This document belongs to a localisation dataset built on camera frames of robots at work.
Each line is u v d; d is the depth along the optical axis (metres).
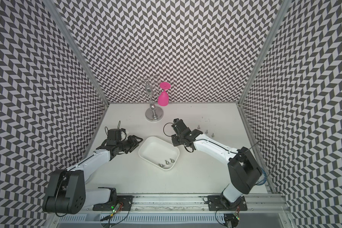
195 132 0.61
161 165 0.85
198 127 1.04
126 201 0.71
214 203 0.74
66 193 0.41
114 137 0.69
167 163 0.87
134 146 0.77
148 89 0.90
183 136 0.64
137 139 0.82
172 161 0.87
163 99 0.99
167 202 0.75
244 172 0.43
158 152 0.91
